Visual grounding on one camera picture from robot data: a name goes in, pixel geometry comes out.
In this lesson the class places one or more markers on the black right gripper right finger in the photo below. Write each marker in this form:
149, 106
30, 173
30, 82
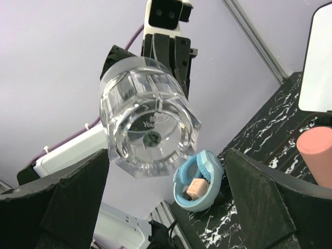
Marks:
277, 210

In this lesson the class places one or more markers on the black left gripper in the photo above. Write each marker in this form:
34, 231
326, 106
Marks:
172, 52

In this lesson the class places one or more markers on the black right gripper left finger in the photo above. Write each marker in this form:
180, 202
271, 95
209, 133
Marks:
57, 211

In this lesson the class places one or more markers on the clear drinking glass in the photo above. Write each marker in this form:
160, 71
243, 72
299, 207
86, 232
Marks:
150, 128

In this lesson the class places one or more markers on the pink plastic cup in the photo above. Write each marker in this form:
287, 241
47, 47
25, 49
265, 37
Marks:
314, 146

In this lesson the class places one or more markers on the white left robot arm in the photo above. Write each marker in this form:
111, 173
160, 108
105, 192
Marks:
111, 223

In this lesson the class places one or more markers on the pink cube block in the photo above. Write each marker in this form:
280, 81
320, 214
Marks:
197, 188

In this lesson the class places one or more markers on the light blue headphones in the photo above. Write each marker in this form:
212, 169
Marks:
202, 165

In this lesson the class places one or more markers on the white dry-erase board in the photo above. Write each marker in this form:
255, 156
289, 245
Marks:
315, 92

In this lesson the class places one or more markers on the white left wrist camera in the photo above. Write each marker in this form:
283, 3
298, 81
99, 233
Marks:
163, 17

